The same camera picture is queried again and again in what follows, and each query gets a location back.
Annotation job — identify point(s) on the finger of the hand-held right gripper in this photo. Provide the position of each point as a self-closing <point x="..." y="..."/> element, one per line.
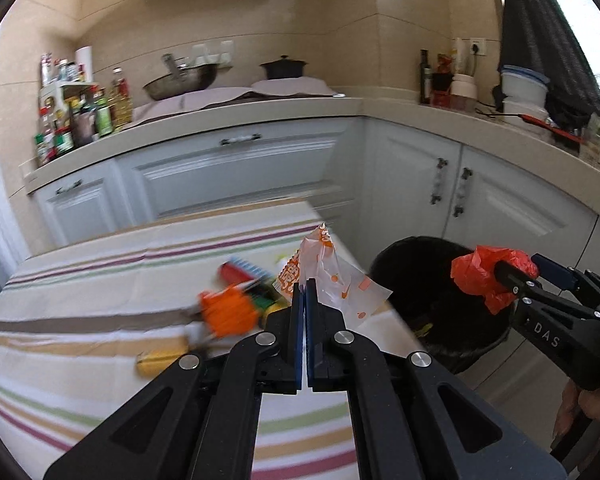
<point x="555" y="270"/>
<point x="517" y="277"/>

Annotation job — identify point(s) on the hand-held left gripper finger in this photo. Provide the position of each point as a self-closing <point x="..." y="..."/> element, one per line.
<point x="300" y="335"/>
<point x="311" y="335"/>

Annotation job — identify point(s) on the red plastic bag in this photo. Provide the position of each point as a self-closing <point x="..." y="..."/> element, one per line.
<point x="472" y="272"/>

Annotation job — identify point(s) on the white orange-printed plastic bag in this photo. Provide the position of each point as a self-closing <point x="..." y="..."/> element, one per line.
<point x="330" y="270"/>

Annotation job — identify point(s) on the black trash bin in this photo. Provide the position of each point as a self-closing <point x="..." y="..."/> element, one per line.
<point x="420" y="285"/>

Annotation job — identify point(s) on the person's right hand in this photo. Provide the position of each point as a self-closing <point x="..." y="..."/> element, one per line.
<point x="567" y="410"/>

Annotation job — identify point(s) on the green and yellow packet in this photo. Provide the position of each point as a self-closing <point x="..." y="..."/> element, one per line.
<point x="270" y="305"/>

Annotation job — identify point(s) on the orange snack packet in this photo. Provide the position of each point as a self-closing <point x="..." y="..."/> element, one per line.
<point x="227" y="310"/>

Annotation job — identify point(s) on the red and blue packet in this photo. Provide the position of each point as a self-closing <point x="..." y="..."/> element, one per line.
<point x="235" y="274"/>

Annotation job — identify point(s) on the red utensil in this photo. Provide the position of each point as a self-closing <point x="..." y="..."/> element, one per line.
<point x="555" y="129"/>

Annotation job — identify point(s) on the white drawer unit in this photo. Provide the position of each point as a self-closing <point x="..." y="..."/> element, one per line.
<point x="230" y="175"/>

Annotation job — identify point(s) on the stacked white containers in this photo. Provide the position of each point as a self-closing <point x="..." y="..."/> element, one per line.
<point x="522" y="92"/>

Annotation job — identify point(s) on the white jar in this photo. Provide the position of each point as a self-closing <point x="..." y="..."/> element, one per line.
<point x="463" y="90"/>

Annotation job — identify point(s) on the striped tablecloth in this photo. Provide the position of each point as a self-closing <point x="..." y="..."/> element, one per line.
<point x="105" y="285"/>

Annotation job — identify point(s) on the dark olive oil bottle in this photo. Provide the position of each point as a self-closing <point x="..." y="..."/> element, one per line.
<point x="425" y="82"/>

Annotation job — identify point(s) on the red ornament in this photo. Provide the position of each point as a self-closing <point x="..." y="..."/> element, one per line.
<point x="446" y="64"/>

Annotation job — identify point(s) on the white bottle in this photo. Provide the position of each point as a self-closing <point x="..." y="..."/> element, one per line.
<point x="460" y="55"/>

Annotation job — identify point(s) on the pale cloth over stove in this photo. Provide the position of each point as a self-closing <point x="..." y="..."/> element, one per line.
<point x="230" y="95"/>

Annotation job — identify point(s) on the dark curtain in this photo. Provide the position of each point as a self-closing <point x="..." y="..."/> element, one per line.
<point x="540" y="20"/>

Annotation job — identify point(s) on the small white cabinet door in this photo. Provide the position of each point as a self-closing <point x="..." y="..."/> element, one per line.
<point x="75" y="215"/>

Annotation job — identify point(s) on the black lidded pot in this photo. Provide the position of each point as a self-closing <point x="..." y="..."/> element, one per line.
<point x="282" y="69"/>

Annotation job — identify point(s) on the steel wok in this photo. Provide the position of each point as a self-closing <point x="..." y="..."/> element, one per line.
<point x="180" y="85"/>

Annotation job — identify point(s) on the group of condiment bottles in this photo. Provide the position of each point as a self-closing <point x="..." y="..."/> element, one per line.
<point x="102" y="115"/>

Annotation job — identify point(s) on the white spice rack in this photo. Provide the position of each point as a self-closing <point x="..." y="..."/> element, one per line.
<point x="55" y="91"/>

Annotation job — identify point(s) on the paper towel roll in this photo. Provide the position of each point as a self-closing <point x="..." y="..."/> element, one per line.
<point x="83" y="62"/>

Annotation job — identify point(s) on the white wall socket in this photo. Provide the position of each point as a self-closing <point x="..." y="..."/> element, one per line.
<point x="478" y="46"/>

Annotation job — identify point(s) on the white wall switches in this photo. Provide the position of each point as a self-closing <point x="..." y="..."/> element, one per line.
<point x="225" y="52"/>

